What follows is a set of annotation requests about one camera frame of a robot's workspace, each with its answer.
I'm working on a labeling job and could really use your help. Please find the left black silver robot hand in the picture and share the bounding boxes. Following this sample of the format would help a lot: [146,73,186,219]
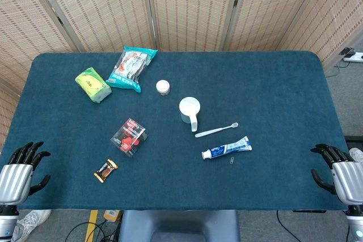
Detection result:
[0,141,52,206]

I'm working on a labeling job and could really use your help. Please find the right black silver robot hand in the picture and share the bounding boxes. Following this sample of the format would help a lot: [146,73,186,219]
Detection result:
[310,143,363,205]

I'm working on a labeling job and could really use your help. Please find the blue white toothpaste tube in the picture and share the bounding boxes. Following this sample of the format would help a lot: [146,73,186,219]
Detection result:
[201,135,253,160]

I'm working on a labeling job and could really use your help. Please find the white toothbrush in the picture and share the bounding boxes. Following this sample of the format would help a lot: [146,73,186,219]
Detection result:
[195,122,239,138]

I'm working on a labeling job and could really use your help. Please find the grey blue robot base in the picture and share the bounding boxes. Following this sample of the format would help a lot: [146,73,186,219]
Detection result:
[117,210,241,242]

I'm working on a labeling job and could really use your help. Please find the white sneaker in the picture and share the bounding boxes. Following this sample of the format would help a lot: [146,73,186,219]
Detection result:
[348,147,363,169]
[11,209,53,242]

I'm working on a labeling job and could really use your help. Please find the yellow floor tape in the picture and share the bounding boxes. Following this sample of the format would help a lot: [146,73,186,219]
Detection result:
[85,210,99,242]

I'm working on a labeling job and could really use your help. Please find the brown orange chocolate bar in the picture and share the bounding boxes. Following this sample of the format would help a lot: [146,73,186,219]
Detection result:
[94,158,119,183]

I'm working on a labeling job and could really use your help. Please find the orange cardboard box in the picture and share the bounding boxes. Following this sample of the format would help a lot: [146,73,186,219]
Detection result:
[102,209,123,222]

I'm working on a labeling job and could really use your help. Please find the blue table cloth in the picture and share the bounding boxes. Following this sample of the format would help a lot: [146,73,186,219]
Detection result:
[0,51,363,211]

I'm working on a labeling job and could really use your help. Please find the white power strip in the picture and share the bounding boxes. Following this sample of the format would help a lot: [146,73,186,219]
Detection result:
[343,52,363,63]

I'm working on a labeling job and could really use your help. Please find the clear box of coffee capsules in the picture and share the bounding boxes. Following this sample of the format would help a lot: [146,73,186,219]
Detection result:
[110,117,149,158]

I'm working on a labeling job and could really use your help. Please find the green tissue pack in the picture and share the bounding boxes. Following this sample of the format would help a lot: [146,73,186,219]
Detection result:
[74,67,113,104]

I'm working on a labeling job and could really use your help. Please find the black plug adapter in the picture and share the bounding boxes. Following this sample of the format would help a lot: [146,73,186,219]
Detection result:
[339,46,356,58]

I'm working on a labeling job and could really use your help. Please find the teal snack bag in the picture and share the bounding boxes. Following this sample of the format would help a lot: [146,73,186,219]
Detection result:
[105,45,158,93]

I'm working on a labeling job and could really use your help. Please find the small clear jar white lid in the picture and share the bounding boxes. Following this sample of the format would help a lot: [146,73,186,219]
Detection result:
[155,79,171,96]

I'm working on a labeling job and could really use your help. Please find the woven folding screen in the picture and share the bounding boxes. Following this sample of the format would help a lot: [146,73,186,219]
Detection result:
[0,0,363,152]

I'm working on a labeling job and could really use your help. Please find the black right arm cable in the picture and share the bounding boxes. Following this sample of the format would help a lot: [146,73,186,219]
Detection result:
[276,210,301,242]

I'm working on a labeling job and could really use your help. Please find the black floor cables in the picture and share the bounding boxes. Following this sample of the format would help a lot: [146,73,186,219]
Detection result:
[64,219,121,242]

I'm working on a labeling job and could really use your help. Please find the black power cord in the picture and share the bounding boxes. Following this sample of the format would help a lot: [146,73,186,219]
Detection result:
[325,60,349,78]

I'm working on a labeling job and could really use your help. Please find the light blue plastic mug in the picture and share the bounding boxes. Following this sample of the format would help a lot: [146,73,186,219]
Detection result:
[179,97,201,133]

